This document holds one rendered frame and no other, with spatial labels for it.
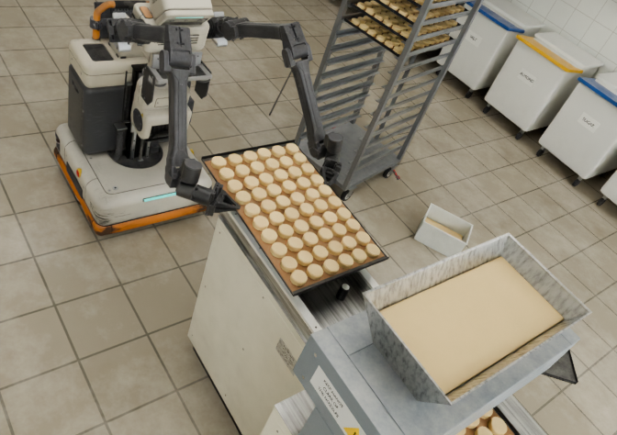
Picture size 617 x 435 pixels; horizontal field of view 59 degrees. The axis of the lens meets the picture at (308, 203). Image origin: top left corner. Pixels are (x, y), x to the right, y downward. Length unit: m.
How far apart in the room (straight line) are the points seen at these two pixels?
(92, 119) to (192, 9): 0.82
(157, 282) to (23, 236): 0.68
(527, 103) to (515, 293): 3.68
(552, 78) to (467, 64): 0.83
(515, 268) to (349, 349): 0.56
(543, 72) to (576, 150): 0.70
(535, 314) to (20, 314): 2.06
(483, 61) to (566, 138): 1.02
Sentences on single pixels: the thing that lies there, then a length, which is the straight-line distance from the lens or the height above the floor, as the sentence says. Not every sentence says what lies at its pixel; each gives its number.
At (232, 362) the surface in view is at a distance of 2.19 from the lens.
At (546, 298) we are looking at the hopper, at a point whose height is 1.27.
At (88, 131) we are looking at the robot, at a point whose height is 0.45.
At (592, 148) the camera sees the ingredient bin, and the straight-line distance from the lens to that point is 4.90.
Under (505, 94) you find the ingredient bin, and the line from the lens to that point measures 5.22.
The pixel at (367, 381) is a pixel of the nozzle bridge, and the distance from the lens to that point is 1.28.
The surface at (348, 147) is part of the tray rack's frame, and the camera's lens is 3.78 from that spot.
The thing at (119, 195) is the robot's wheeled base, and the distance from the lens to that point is 2.79.
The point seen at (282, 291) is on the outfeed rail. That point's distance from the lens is 1.73.
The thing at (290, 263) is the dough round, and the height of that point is 0.99.
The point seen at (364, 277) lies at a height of 0.90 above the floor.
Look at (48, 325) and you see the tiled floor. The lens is 2.66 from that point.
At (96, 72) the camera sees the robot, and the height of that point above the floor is 0.79.
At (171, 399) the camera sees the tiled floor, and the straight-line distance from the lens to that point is 2.48.
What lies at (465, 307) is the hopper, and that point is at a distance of 1.42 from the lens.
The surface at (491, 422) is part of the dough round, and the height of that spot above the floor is 0.92.
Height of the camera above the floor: 2.20
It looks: 40 degrees down
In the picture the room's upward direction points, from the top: 22 degrees clockwise
